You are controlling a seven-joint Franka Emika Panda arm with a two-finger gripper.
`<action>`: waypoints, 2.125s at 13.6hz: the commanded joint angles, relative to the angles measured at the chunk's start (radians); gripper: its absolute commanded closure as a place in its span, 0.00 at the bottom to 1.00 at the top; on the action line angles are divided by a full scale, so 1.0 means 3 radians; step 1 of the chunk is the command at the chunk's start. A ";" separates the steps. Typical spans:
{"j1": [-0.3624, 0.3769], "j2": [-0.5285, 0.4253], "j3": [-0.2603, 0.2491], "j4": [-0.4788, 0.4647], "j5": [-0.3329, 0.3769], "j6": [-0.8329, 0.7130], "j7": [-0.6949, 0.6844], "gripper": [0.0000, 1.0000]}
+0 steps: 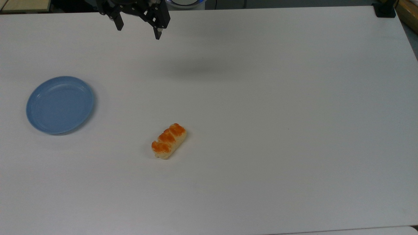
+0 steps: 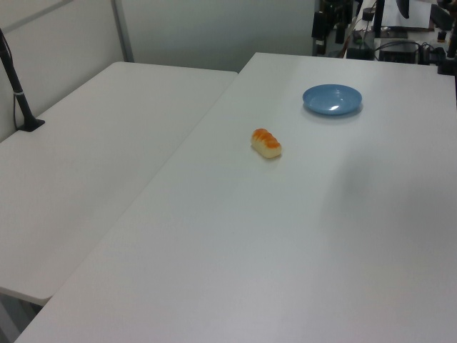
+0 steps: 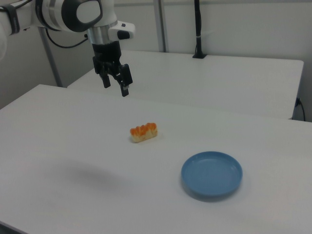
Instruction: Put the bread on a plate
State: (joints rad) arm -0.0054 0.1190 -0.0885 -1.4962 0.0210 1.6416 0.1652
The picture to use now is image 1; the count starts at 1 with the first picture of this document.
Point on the blue round plate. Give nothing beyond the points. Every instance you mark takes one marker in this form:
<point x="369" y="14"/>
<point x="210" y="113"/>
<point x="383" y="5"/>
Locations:
<point x="60" y="105"/>

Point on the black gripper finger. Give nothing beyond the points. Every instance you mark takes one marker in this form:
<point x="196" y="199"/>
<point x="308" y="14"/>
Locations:
<point x="117" y="19"/>
<point x="158" y="21"/>

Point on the brown wooden furniture edge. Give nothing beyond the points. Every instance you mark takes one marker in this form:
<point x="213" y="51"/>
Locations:
<point x="408" y="13"/>

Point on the wooden board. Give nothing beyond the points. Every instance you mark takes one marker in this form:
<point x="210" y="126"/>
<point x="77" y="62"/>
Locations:
<point x="26" y="5"/>

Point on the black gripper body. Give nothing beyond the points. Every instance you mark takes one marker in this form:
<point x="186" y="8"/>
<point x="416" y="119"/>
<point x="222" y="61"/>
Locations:
<point x="130" y="6"/>

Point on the black table clamp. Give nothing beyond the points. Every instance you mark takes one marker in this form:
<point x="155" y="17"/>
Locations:
<point x="384" y="9"/>

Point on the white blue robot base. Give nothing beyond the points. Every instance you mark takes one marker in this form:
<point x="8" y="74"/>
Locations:
<point x="184" y="3"/>

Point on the orange glazed bread loaf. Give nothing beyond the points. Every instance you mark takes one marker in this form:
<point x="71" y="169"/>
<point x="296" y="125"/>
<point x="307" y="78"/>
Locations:
<point x="168" y="141"/>

